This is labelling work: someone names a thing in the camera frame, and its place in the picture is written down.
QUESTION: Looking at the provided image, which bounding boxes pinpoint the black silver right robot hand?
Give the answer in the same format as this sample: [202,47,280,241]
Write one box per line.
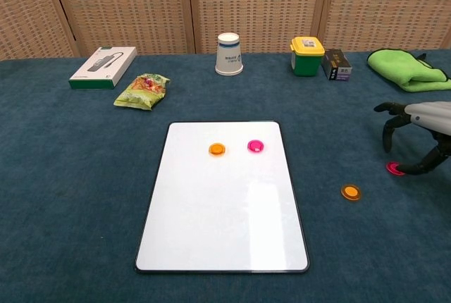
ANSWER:
[373,100,451,176]

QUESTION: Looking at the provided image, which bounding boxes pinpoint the white rectangular board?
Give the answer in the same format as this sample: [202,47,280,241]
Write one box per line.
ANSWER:
[135,121,310,275]

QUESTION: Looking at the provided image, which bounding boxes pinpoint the folded green cloth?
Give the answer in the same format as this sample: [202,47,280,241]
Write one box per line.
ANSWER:
[366,48,451,93]

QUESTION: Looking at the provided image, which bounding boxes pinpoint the small black carton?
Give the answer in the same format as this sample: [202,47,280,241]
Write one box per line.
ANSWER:
[321,49,353,82]

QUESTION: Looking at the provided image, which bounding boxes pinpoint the yellow lidded green container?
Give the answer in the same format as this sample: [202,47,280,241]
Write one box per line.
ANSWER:
[290,36,326,78]

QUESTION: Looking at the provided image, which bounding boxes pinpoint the woven bamboo folding screen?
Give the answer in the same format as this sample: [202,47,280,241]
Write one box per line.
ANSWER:
[0,0,451,61]

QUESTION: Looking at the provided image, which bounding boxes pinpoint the upside-down white paper cup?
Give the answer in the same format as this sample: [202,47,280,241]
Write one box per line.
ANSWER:
[214,32,245,76]

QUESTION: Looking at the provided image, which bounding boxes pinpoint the green snack bag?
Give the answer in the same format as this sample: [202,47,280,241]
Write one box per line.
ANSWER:
[113,73,171,111]

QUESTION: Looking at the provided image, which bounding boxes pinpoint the white USB hub box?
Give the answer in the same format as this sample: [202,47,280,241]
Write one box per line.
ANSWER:
[68,46,138,90]

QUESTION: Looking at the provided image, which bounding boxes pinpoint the dark blue table mat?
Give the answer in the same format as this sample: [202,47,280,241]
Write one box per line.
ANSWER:
[0,49,451,303]

